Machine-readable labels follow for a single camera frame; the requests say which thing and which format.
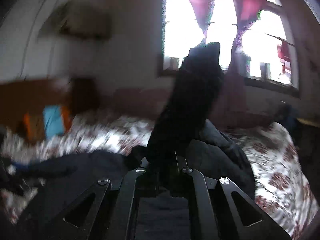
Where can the window with dark frame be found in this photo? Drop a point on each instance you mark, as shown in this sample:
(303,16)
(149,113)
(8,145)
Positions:
(258,60)

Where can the black garment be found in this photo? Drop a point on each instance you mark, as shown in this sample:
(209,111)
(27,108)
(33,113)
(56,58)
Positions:
(182,129)

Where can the red garment outside window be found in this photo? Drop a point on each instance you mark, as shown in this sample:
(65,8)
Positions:
(284,57)

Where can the covered wall air conditioner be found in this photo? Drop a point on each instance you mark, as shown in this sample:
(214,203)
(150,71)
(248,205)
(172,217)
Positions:
(78,18)

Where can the right pink curtain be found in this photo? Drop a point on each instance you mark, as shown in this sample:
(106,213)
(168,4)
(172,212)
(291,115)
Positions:
(247,14)

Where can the floral white red bedspread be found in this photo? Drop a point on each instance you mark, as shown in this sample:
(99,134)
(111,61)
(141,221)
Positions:
(282,190)

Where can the blue bag by bed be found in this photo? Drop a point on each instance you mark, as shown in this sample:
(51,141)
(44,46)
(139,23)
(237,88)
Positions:
(287,116)

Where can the wooden headboard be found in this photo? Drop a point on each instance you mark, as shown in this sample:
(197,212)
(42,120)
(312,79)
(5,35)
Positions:
(31,96)

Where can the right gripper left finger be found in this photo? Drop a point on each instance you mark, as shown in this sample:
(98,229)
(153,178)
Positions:
(92,198)

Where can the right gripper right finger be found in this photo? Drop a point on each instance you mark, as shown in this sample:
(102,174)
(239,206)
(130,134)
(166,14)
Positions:
(219,209)

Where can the orange blue brown pillow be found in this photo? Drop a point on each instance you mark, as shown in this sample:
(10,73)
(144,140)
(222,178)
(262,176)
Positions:
(54,120)

